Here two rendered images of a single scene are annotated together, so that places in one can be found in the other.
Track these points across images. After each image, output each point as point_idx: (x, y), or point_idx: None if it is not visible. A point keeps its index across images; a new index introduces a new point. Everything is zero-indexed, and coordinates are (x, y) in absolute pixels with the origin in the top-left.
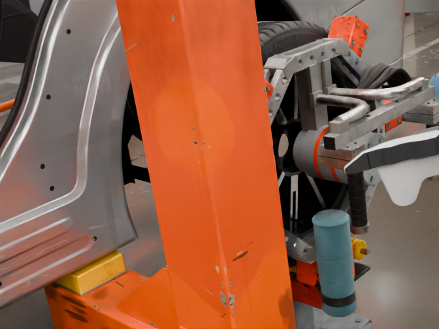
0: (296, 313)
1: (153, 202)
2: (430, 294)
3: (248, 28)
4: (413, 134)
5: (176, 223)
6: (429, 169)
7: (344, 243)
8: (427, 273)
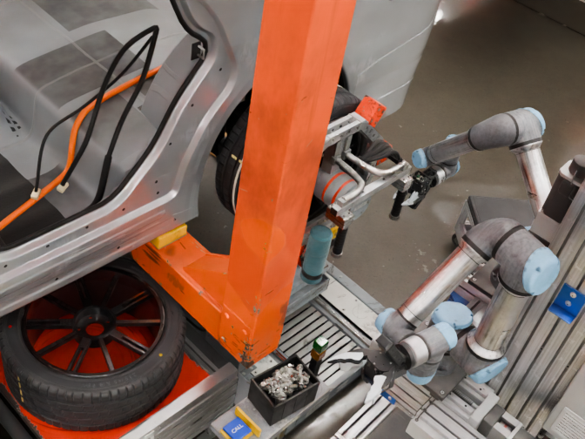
0: None
1: None
2: (376, 235)
3: (307, 197)
4: (354, 352)
5: (239, 266)
6: (355, 364)
7: (325, 250)
8: (379, 216)
